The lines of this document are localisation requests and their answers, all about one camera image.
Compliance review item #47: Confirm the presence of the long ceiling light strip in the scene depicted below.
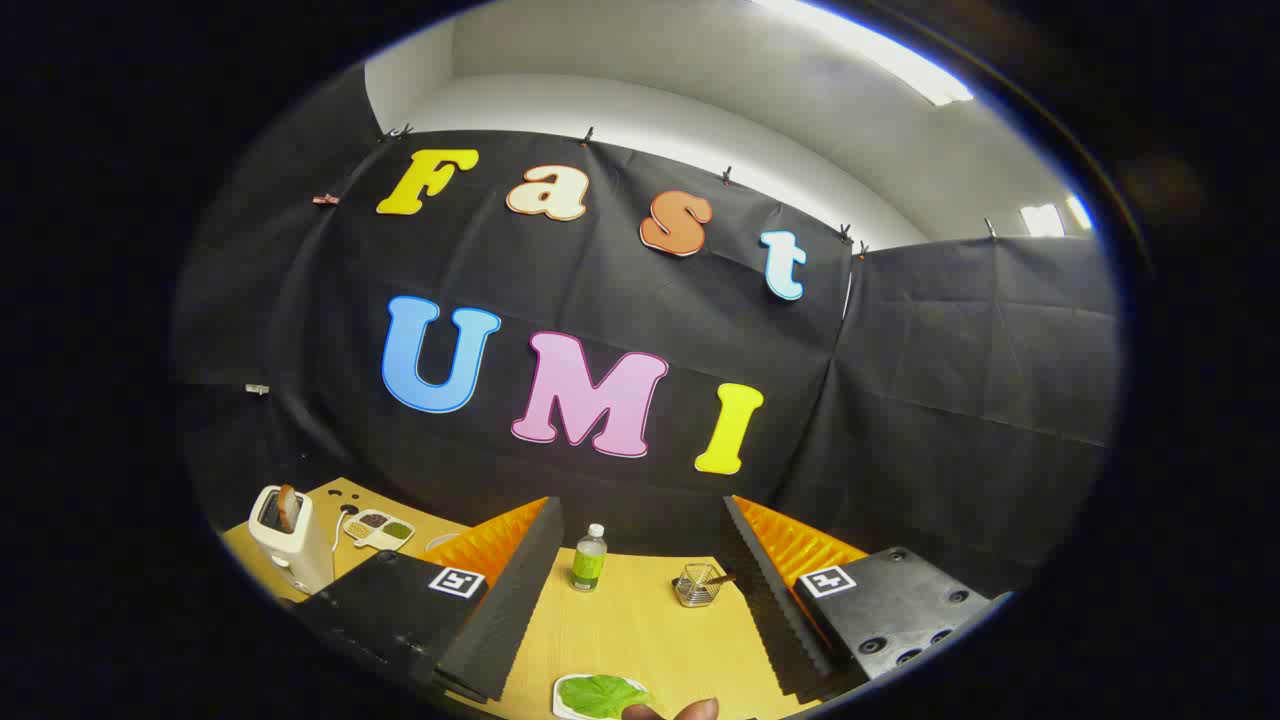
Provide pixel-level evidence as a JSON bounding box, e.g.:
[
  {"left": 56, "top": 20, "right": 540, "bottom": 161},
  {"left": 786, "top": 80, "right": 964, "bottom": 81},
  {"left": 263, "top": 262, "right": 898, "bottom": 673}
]
[{"left": 750, "top": 0, "right": 976, "bottom": 107}]

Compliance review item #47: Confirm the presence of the green lettuce leaf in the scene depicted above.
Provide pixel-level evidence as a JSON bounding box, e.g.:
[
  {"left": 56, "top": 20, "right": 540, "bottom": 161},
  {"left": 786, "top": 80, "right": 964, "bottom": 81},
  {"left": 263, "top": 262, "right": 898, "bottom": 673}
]
[{"left": 562, "top": 676, "right": 649, "bottom": 719}]

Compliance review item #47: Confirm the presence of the white toaster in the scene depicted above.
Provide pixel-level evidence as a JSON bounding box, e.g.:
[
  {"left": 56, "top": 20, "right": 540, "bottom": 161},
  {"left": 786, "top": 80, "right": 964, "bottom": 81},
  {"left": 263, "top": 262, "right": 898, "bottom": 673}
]
[{"left": 248, "top": 485, "right": 336, "bottom": 596}]

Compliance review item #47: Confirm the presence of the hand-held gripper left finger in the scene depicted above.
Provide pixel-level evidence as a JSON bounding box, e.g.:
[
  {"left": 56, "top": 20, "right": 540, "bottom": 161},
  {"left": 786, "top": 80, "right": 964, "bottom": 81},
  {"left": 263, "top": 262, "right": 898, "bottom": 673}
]
[{"left": 290, "top": 497, "right": 564, "bottom": 704}]

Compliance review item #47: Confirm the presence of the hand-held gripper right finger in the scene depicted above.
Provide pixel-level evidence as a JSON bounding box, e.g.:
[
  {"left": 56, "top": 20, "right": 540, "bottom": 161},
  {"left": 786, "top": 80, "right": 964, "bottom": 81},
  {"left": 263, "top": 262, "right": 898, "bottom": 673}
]
[{"left": 722, "top": 495, "right": 1011, "bottom": 701}]

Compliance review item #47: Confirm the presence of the wire basket with wooden handle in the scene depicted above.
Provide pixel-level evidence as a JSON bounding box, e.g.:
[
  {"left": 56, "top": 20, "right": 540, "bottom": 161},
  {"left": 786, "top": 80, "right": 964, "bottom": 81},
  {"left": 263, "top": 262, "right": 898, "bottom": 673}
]
[{"left": 672, "top": 562, "right": 737, "bottom": 608}]

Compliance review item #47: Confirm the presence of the white square plate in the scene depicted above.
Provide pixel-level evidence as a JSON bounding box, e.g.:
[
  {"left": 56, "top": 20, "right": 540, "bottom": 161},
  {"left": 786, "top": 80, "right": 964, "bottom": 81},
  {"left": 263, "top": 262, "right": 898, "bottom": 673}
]
[{"left": 552, "top": 673, "right": 651, "bottom": 720}]

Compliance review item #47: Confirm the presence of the white divided dish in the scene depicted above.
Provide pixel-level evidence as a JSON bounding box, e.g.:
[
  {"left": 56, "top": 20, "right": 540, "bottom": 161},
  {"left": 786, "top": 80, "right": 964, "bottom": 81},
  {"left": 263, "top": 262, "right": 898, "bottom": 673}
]
[{"left": 342, "top": 510, "right": 414, "bottom": 551}]

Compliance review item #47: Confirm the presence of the green label plastic bottle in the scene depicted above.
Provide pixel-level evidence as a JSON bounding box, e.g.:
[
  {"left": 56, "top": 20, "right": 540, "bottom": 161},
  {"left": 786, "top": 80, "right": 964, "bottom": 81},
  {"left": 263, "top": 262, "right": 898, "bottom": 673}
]
[{"left": 570, "top": 523, "right": 608, "bottom": 593}]

